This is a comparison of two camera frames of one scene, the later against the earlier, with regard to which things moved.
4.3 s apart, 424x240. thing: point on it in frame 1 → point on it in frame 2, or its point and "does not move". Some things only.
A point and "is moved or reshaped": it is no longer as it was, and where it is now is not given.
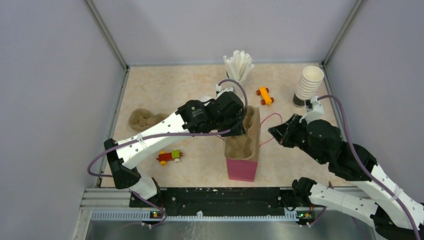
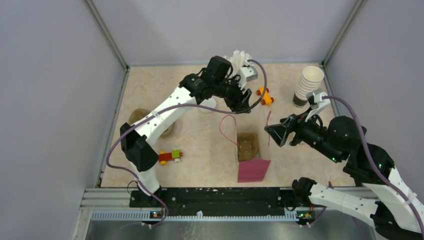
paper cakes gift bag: (242, 170) is moved or reshaped
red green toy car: (175, 155) does not move
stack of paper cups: (308, 85) does not move
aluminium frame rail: (116, 117) does not move
